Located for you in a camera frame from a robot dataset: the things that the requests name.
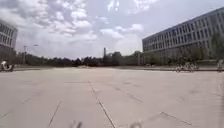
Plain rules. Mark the row of trees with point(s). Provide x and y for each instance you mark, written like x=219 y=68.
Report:
x=100 y=60

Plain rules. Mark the tall chimney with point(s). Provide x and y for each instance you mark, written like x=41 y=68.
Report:
x=104 y=51

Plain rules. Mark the group of people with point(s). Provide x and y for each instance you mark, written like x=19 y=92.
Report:
x=185 y=67

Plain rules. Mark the large grey office building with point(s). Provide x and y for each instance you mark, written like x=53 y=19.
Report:
x=186 y=35

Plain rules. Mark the street lamp pole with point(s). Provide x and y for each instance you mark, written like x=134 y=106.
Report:
x=24 y=53

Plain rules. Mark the person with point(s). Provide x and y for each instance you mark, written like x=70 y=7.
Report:
x=5 y=66
x=220 y=65

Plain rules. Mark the grey building with windows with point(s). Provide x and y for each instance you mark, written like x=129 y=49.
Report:
x=6 y=38

